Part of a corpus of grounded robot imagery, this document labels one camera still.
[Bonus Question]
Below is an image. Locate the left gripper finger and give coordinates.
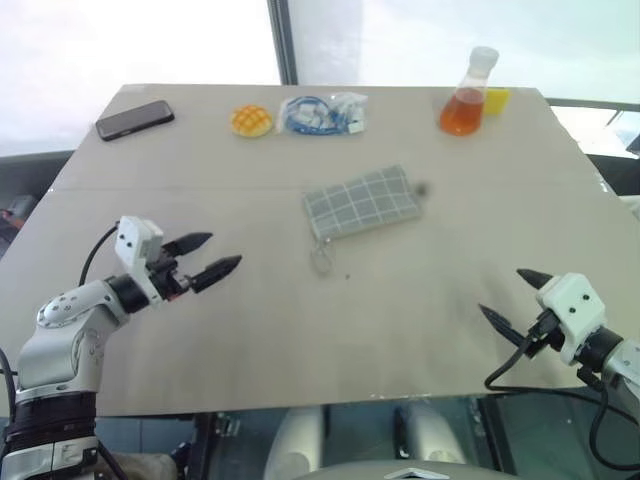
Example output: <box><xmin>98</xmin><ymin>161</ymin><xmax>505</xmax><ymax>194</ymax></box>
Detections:
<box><xmin>162</xmin><ymin>231</ymin><xmax>215</xmax><ymax>258</ymax></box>
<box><xmin>190</xmin><ymin>254</ymin><xmax>244</xmax><ymax>295</ymax></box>

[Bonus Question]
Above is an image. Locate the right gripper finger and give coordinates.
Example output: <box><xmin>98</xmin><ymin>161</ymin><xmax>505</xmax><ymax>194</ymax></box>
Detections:
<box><xmin>477</xmin><ymin>302</ymin><xmax>527</xmax><ymax>348</ymax></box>
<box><xmin>515</xmin><ymin>267</ymin><xmax>555</xmax><ymax>292</ymax></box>

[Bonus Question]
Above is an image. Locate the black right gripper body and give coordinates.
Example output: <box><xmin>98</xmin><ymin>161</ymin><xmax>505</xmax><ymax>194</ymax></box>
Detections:
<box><xmin>521</xmin><ymin>309</ymin><xmax>569</xmax><ymax>360</ymax></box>

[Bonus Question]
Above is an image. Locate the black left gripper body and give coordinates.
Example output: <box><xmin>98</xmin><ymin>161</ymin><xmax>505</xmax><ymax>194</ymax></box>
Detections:
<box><xmin>147</xmin><ymin>244</ymin><xmax>195</xmax><ymax>302</ymax></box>

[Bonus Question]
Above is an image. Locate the grey checkered pouch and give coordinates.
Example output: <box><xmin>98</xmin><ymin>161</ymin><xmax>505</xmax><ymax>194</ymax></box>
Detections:
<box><xmin>301</xmin><ymin>163</ymin><xmax>423</xmax><ymax>241</ymax></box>

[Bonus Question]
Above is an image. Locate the rounded silver robot leg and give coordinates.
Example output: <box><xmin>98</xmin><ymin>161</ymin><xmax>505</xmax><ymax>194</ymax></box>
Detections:
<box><xmin>261</xmin><ymin>405</ymin><xmax>327</xmax><ymax>480</ymax></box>
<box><xmin>393</xmin><ymin>401</ymin><xmax>470</xmax><ymax>467</ymax></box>

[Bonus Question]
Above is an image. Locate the black smartphone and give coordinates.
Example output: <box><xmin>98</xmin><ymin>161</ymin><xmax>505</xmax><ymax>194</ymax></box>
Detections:
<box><xmin>95</xmin><ymin>99</ymin><xmax>176</xmax><ymax>143</ymax></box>

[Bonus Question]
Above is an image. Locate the yellow bread bun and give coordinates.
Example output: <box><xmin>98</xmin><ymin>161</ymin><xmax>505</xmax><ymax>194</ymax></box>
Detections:
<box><xmin>229</xmin><ymin>103</ymin><xmax>275</xmax><ymax>138</ymax></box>

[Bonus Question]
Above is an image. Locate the yellow sponge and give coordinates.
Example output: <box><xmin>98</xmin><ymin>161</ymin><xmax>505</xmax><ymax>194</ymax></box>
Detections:
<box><xmin>482</xmin><ymin>87</ymin><xmax>513</xmax><ymax>117</ymax></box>

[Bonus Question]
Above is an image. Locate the flask with orange liquid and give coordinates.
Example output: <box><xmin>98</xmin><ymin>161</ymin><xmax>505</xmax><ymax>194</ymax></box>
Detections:
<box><xmin>439</xmin><ymin>45</ymin><xmax>500</xmax><ymax>137</ymax></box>

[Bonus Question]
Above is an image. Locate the dark railing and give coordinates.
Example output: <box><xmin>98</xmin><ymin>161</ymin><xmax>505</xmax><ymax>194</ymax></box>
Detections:
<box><xmin>543</xmin><ymin>96</ymin><xmax>640</xmax><ymax>162</ymax></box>

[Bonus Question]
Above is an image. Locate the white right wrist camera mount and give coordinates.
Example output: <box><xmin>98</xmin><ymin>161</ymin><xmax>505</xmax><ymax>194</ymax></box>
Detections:
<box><xmin>535</xmin><ymin>272</ymin><xmax>609</xmax><ymax>367</ymax></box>

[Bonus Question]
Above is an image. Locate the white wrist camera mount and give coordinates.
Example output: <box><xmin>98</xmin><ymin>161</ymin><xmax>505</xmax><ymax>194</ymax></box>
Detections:
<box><xmin>535</xmin><ymin>272</ymin><xmax>609</xmax><ymax>367</ymax></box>
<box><xmin>114</xmin><ymin>216</ymin><xmax>165</xmax><ymax>304</ymax></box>

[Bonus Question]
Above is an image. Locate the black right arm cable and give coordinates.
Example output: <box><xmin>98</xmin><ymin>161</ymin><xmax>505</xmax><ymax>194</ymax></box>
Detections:
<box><xmin>483</xmin><ymin>343</ymin><xmax>640</xmax><ymax>472</ymax></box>

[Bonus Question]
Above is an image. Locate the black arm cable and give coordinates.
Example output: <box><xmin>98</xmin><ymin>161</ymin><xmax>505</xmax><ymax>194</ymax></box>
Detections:
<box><xmin>79</xmin><ymin>224</ymin><xmax>122</xmax><ymax>287</ymax></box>
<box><xmin>483</xmin><ymin>343</ymin><xmax>640</xmax><ymax>472</ymax></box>

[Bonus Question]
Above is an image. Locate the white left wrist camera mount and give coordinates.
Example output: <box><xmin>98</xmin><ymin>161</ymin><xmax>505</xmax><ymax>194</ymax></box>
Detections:
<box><xmin>114</xmin><ymin>216</ymin><xmax>165</xmax><ymax>304</ymax></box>

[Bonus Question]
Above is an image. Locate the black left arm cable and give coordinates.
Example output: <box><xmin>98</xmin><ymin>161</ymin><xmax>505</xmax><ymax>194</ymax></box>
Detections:
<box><xmin>79</xmin><ymin>224</ymin><xmax>122</xmax><ymax>287</ymax></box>

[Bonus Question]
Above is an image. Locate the plastic bag of blue cables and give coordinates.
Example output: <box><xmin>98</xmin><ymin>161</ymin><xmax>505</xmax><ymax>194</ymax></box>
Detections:
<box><xmin>275</xmin><ymin>91</ymin><xmax>369</xmax><ymax>137</ymax></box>

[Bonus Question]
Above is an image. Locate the dark window frame post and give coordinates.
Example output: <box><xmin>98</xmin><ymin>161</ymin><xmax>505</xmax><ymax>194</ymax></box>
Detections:
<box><xmin>266</xmin><ymin>0</ymin><xmax>300</xmax><ymax>87</ymax></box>

